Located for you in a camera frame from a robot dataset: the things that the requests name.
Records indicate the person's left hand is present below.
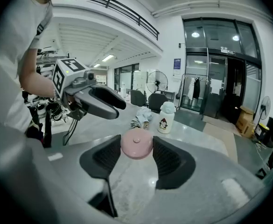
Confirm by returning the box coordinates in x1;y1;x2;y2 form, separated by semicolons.
67;95;78;111

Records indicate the pink round lid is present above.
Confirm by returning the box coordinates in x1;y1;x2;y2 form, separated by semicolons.
120;127;154;160

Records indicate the white cartoon water bottle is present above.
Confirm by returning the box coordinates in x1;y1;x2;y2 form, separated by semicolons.
157;101;177;134

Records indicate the brown cardboard box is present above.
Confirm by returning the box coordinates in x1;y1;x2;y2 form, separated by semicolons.
235;114;256;139
239;105;256;117

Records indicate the large black standing fan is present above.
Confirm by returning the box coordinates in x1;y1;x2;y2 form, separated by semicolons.
146;70;169;95

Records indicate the small black standing fan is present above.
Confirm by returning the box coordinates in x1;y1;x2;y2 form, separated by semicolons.
254;95;272;141

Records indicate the white paper notice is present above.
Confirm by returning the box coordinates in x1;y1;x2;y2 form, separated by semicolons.
210;78;223;95

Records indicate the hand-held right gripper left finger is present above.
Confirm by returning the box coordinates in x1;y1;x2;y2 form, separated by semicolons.
40;134;122;220

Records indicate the pile of black white equipment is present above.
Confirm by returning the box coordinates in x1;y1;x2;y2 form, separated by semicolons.
22;91;70;126

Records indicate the black hanging garment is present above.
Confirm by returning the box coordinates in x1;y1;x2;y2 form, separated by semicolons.
192;77;201;100

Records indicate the person in white shirt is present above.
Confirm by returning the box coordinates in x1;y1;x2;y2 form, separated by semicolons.
0;0;54;133

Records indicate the glass entrance door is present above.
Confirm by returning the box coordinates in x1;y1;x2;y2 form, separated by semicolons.
182;17;263;126

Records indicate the black clothes rack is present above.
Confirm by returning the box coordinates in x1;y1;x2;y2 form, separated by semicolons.
178;73;210;113

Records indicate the yellow-lidded black bin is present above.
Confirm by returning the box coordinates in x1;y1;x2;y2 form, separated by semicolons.
257;122;271;141

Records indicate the light blue folded umbrella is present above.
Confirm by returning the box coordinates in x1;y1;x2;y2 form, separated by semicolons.
130;106;153;130

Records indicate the white hanging garment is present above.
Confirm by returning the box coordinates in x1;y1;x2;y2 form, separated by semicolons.
188;77;196;99

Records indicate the person's left forearm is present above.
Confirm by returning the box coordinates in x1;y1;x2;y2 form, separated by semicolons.
19;62;57;100

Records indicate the dark upholstered chair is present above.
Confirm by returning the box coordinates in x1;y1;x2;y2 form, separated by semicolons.
129;89;148;107
148;92;168;114

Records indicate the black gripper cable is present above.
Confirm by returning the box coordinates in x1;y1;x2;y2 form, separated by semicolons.
62;117;79;147

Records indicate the black metal railing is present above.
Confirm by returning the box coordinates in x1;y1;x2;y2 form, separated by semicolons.
52;0;160;41

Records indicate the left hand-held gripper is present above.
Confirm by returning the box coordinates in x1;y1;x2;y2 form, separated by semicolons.
52;58;127;121

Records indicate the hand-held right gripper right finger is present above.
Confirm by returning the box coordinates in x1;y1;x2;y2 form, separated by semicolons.
152;135;267;224

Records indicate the beige floor mat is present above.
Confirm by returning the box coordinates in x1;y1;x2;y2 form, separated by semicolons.
201;117;239;160

